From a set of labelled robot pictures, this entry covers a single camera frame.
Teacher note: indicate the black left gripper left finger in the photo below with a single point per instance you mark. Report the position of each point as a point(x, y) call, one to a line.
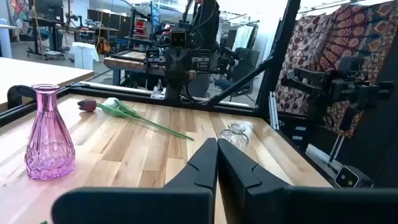
point(186, 202)

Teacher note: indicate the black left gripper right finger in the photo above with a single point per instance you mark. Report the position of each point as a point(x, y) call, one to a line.
point(280, 205)

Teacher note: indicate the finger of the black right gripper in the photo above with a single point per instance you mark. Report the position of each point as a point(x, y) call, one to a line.
point(201, 59)
point(155, 59)

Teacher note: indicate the white tulip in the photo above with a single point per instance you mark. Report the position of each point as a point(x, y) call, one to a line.
point(110, 102)

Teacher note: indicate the dark red tulip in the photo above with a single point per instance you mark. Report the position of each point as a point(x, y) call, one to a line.
point(87, 105)

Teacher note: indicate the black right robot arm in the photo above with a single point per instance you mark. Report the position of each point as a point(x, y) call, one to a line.
point(174, 89)

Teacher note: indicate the clear glass vase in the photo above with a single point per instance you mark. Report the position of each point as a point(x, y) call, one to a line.
point(236, 138)

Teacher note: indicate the pink glass vase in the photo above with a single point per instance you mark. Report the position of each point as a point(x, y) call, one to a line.
point(49, 146)

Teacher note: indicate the wooden workbench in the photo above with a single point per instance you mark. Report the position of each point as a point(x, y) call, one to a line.
point(130, 60)

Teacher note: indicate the black office chair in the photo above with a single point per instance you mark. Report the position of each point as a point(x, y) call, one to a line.
point(245, 62)

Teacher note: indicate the white box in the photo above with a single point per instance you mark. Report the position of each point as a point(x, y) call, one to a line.
point(84, 54)

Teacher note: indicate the silver aluminium bar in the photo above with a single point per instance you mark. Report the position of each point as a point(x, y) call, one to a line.
point(273, 109)

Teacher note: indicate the black background desk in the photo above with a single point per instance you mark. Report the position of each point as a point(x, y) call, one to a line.
point(46, 21)

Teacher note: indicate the light wood table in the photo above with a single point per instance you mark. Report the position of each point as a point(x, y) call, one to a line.
point(31, 73)

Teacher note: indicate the black table clamp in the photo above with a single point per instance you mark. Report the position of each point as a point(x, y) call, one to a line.
point(17, 91)

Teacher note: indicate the patterned red fabric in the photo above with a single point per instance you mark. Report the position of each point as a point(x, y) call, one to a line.
point(342, 31)

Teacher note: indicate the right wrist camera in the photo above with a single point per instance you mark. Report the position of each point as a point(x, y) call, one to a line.
point(178, 39)

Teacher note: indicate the black aluminium table frame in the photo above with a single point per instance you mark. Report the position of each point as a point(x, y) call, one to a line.
point(124, 95)

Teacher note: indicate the table-level camera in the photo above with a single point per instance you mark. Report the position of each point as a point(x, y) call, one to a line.
point(347, 177)

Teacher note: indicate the black mechanical mount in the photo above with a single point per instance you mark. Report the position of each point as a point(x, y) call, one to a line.
point(339, 85)

